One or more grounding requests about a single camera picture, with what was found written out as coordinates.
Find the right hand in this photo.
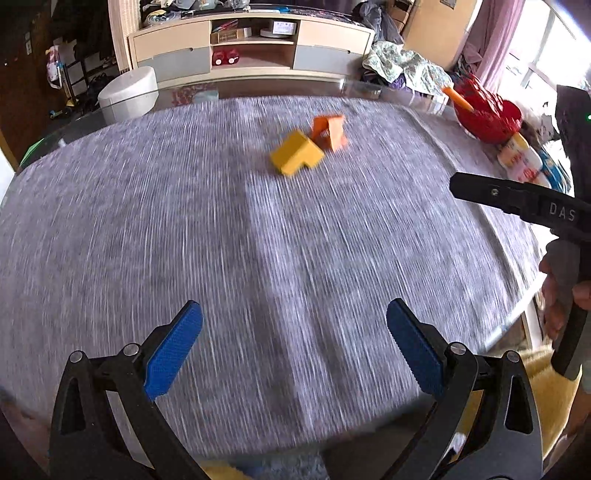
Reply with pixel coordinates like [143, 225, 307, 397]
[539, 254, 591, 341]

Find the yellow fluffy cushion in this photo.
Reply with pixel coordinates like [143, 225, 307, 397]
[457, 345, 583, 462]

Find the yellow lid canister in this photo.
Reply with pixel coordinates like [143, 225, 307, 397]
[497, 133, 529, 170]

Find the red plastic basket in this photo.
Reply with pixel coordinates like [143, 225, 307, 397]
[454, 75, 523, 145]

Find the orange stick in basket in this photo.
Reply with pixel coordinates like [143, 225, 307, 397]
[442, 86, 474, 112]

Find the floral cloth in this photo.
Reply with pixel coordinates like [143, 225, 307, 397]
[362, 41, 454, 96]

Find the orange block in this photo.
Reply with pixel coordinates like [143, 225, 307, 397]
[311, 115, 349, 152]

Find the grey table cloth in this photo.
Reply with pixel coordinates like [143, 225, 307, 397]
[1, 97, 549, 458]

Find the yellow block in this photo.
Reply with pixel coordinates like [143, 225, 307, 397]
[270, 130, 325, 177]

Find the white round stool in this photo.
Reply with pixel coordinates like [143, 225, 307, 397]
[98, 66, 158, 125]

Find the beige TV cabinet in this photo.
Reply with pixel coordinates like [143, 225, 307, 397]
[127, 10, 375, 87]

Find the red toy car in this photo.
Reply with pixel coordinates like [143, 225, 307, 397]
[211, 48, 240, 67]

